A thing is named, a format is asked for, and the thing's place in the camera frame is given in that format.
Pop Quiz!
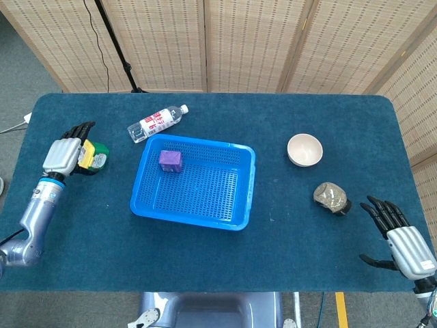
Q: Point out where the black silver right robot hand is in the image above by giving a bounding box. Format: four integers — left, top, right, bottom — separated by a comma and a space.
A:
358, 195, 437, 281

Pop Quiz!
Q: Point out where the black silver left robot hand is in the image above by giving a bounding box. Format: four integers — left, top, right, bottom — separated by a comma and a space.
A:
42, 121, 100, 178

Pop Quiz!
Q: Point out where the green box yellow lid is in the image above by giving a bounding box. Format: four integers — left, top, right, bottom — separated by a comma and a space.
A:
77, 139, 110, 171

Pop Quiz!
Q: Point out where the clear water bottle white label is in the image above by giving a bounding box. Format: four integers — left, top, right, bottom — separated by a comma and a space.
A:
127, 104, 190, 144

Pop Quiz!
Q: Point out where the jar of grains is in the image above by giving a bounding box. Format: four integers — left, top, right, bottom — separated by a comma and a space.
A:
313, 182, 352, 217

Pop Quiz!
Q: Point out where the purple cube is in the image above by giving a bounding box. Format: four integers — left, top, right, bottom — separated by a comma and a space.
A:
158, 150, 183, 173

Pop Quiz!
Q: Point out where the cream bowl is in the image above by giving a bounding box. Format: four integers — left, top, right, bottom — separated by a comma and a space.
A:
286, 133, 324, 168

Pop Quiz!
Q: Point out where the yellow floor tape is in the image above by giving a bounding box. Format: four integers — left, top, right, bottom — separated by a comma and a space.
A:
335, 292, 349, 328

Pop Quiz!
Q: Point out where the black tripod stand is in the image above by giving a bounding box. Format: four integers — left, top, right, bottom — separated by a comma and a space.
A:
94, 0, 150, 94

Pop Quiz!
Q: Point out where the blue plastic mesh basket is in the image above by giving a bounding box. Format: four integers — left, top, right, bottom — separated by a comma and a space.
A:
129, 133, 257, 232

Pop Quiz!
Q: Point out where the blue carpet table cover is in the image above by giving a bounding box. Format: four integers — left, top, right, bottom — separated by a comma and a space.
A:
0, 92, 437, 293

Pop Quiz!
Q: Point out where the grey blue robot torso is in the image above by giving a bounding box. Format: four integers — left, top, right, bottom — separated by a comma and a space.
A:
128, 292, 298, 328

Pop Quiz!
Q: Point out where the bamboo folding screen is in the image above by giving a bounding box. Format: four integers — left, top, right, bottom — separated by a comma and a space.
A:
0, 0, 437, 202

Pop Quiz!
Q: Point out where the white floor cable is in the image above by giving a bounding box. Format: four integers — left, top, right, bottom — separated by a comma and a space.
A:
0, 121, 27, 134

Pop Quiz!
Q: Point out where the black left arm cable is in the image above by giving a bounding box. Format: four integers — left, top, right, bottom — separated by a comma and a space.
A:
0, 228, 25, 246

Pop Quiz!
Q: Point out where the blue floor cable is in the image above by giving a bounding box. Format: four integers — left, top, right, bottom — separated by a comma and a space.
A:
315, 292, 327, 328

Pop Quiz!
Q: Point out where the thin black hanging cable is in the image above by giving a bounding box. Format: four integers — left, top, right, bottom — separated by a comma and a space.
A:
83, 0, 110, 93

